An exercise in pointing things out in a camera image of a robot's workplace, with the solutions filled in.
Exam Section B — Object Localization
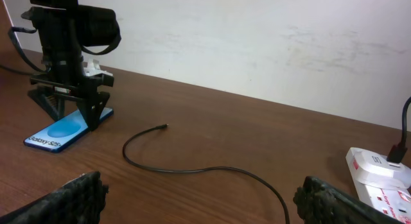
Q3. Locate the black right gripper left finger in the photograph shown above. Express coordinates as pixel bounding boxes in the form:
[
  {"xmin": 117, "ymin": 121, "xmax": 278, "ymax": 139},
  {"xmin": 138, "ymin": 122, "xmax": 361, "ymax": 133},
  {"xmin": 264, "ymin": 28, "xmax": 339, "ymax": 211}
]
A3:
[{"xmin": 1, "ymin": 171, "xmax": 109, "ymax": 224}]

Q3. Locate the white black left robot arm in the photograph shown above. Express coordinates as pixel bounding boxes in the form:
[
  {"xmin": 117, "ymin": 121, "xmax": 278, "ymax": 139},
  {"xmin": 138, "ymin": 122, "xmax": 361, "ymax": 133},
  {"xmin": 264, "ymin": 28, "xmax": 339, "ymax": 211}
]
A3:
[{"xmin": 21, "ymin": 0, "xmax": 121, "ymax": 130}]

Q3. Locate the white charger adapter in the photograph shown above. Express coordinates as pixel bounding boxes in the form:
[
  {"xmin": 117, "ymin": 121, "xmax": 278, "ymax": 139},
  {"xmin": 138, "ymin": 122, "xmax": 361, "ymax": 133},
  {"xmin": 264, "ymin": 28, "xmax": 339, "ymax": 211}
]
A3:
[{"xmin": 345, "ymin": 148, "xmax": 410, "ymax": 189}]

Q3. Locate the black charger cable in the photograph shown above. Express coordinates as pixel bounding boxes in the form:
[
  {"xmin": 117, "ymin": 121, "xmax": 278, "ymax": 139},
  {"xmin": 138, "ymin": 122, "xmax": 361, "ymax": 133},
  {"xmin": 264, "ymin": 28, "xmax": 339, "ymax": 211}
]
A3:
[{"xmin": 122, "ymin": 96, "xmax": 411, "ymax": 224}]

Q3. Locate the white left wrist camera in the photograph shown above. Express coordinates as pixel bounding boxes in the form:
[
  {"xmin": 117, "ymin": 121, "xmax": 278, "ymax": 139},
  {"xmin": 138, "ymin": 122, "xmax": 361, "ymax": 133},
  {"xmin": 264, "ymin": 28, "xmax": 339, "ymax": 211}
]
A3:
[{"xmin": 83, "ymin": 59, "xmax": 113, "ymax": 77}]

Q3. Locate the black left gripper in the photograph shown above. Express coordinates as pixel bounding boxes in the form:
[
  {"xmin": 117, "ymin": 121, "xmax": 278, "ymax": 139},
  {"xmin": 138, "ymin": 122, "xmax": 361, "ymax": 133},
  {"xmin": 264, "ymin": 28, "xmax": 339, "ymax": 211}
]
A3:
[{"xmin": 28, "ymin": 55, "xmax": 114, "ymax": 131}]

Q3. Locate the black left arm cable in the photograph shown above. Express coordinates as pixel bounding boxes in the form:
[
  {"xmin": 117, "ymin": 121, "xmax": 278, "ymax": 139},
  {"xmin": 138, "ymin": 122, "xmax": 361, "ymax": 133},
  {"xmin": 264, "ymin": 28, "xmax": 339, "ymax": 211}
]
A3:
[{"xmin": 0, "ymin": 26, "xmax": 49, "ymax": 76}]

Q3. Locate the blue Galaxy smartphone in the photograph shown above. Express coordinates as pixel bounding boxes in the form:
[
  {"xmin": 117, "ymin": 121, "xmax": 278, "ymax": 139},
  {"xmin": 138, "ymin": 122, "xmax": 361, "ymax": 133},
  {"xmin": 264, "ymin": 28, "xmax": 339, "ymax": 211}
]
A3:
[{"xmin": 23, "ymin": 107, "xmax": 114, "ymax": 153}]

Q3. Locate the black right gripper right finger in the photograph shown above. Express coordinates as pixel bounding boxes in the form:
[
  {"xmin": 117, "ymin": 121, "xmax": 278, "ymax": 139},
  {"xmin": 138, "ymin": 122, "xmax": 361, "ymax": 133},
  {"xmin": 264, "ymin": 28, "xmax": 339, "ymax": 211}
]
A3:
[{"xmin": 293, "ymin": 176, "xmax": 401, "ymax": 224}]

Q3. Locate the white power strip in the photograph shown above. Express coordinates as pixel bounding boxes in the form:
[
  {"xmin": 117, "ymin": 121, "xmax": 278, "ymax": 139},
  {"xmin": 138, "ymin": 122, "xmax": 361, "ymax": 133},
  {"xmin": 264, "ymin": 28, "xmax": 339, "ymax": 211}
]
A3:
[{"xmin": 353, "ymin": 180, "xmax": 410, "ymax": 224}]

